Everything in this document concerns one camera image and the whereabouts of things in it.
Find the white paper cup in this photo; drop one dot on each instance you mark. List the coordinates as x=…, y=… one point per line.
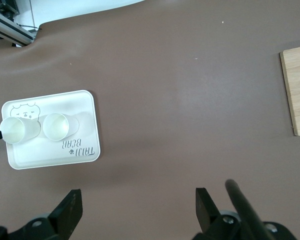
x=17, y=130
x=55, y=126

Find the black finned device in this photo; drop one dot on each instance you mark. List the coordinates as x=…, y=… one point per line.
x=2, y=6

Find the aluminium camera post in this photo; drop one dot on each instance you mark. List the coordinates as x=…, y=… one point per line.
x=12, y=28

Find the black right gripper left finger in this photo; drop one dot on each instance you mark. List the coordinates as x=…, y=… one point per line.
x=70, y=212

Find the cream tray with bear print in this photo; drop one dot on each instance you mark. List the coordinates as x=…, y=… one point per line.
x=52, y=155

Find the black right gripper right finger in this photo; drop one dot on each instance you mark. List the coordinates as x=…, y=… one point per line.
x=206, y=212

